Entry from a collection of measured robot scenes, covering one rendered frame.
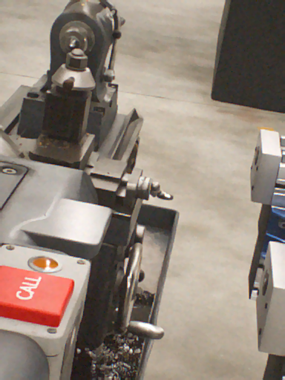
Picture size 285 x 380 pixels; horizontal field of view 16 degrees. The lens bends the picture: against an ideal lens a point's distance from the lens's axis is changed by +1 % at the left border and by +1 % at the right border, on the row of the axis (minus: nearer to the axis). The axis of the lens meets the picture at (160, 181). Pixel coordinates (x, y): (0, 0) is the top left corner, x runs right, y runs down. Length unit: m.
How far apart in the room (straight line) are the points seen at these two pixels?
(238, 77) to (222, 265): 2.34
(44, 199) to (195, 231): 3.20
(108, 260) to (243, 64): 4.27
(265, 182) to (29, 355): 1.00
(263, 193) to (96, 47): 0.79
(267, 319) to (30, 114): 1.24
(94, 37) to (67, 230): 1.46
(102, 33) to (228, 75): 3.75
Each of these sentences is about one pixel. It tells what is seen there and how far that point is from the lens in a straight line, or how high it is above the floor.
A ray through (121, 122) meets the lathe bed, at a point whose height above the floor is 0.84.
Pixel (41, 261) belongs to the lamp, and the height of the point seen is 1.26.
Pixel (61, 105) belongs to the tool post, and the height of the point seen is 1.09.
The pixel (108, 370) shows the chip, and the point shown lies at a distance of 2.00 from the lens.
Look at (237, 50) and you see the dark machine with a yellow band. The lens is 5.99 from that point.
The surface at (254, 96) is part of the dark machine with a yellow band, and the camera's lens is 6.06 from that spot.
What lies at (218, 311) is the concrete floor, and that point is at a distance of 3.53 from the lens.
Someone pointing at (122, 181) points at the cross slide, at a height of 0.96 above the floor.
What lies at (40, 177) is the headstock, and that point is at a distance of 0.99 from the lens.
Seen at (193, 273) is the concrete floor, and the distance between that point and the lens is 3.76.
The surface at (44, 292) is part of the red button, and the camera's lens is 0.74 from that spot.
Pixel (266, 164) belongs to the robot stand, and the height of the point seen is 1.10.
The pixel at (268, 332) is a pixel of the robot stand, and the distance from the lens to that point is 1.21.
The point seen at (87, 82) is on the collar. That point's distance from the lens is 1.78.
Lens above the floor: 1.62
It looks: 21 degrees down
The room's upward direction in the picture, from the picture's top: 11 degrees clockwise
